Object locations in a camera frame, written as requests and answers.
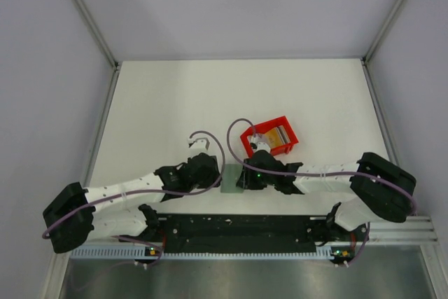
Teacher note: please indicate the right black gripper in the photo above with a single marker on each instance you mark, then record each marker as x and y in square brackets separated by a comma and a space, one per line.
[246, 181]

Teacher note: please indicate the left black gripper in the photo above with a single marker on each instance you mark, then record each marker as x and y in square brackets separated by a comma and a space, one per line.
[213, 176]

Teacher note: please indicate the red plastic bin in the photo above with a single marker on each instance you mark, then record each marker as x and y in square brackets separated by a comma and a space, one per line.
[263, 127]

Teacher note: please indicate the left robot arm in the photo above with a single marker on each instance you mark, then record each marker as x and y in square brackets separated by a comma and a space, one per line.
[124, 210]

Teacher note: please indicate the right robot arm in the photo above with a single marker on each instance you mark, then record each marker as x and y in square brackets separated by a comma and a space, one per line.
[380, 189]

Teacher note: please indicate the stack of credit cards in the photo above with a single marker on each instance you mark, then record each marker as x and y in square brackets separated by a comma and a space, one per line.
[277, 136]

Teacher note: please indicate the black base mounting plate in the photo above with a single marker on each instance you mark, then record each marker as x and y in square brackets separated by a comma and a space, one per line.
[205, 233]

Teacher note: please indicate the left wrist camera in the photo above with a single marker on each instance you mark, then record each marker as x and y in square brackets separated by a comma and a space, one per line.
[197, 146]

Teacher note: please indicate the grey slotted cable duct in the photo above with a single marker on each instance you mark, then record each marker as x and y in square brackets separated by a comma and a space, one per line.
[125, 252]

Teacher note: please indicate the aluminium front rail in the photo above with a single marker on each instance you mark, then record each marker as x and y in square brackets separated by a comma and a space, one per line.
[415, 231]

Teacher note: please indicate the right aluminium frame post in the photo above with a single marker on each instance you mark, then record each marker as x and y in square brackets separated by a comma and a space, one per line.
[384, 30]

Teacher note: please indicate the aluminium frame post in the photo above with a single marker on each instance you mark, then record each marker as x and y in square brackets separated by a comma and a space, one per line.
[95, 32]
[384, 30]

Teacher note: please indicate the left aluminium frame post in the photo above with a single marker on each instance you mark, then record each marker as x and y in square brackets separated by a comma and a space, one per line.
[95, 32]

